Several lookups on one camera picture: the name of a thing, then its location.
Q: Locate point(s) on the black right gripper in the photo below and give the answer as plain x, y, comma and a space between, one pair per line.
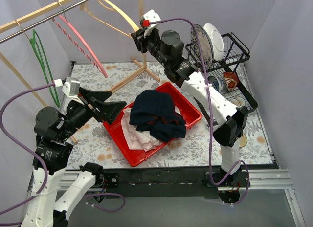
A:
141, 41

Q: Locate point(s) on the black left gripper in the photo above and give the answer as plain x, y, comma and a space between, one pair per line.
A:
89, 107

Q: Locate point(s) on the white tank top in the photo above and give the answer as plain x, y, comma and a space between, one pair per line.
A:
137, 140
127, 114

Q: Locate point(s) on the pink plastic hanger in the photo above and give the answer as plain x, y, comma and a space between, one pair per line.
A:
82, 45

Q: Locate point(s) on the navy basketball jersey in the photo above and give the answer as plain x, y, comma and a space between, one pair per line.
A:
155, 112

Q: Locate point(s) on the wooden jersey hanger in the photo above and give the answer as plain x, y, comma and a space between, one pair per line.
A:
110, 14

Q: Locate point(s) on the green plastic hanger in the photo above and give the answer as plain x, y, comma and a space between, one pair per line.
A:
40, 54

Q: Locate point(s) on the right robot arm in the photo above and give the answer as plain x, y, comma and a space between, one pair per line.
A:
167, 49

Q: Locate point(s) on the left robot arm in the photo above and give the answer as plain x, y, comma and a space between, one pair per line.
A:
53, 129

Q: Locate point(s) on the blue floral plate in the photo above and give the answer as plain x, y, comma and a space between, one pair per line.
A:
202, 44

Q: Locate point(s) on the white plate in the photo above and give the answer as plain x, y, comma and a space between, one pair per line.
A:
216, 40

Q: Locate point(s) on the blue patterned bowl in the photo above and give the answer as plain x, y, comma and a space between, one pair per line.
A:
216, 83

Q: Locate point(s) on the red plastic tray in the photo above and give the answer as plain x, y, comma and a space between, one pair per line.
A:
135, 157

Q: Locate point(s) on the red patterned bowl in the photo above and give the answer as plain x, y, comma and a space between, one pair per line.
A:
231, 79

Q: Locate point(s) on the floral table mat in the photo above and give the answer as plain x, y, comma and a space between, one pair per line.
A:
94, 144

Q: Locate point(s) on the wooden clothes rack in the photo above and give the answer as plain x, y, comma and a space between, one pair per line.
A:
61, 14

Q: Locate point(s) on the cream ceramic cup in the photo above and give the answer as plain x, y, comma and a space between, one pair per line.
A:
243, 141

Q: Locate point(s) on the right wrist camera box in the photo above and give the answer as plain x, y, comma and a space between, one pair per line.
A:
148, 18

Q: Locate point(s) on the black wire dish rack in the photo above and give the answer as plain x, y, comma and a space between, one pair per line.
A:
235, 55

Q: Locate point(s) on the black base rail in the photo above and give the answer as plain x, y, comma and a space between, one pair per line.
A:
168, 182

